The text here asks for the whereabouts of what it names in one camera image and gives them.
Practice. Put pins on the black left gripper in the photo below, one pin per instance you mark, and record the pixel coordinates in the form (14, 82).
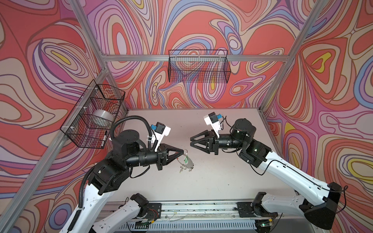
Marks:
(161, 158)

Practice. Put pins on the aluminium table edge rail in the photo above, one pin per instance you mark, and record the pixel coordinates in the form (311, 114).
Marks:
(209, 216)

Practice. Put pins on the black wire basket back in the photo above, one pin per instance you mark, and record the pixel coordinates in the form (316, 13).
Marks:
(198, 66)

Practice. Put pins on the metal keyring disc red grip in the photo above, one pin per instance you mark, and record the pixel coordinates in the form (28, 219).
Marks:
(183, 166)

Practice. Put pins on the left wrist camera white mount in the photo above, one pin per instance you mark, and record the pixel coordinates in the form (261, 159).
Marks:
(158, 132)

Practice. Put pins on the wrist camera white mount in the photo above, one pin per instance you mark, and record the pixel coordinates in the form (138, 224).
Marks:
(213, 120)
(158, 132)

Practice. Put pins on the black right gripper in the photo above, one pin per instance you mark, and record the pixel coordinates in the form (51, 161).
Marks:
(211, 144)

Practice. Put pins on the black wire basket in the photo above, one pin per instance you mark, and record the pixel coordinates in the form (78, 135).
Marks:
(198, 66)
(83, 128)

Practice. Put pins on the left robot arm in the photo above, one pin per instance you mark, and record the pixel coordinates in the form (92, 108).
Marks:
(105, 178)

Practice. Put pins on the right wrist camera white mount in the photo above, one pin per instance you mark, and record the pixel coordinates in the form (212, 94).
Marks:
(213, 120)

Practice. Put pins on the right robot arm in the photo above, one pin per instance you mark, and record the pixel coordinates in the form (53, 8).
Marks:
(316, 201)

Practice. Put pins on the grey tape roll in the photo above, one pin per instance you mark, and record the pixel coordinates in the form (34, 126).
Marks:
(103, 114)

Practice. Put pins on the black wire basket left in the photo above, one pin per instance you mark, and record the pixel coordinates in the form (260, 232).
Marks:
(83, 128)

